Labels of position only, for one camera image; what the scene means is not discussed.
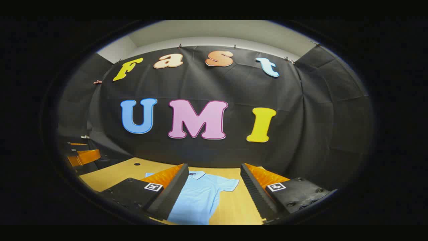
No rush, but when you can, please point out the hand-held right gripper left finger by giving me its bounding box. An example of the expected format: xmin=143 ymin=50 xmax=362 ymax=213
xmin=99 ymin=163 xmax=190 ymax=221

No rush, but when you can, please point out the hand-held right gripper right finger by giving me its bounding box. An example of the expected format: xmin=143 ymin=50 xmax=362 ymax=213
xmin=240 ymin=163 xmax=337 ymax=223

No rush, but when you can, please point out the light blue T-shirt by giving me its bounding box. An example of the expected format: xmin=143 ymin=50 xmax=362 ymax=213
xmin=145 ymin=171 xmax=240 ymax=225

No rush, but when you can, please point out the black backdrop cloth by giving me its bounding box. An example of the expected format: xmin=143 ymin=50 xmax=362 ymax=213
xmin=57 ymin=45 xmax=373 ymax=192

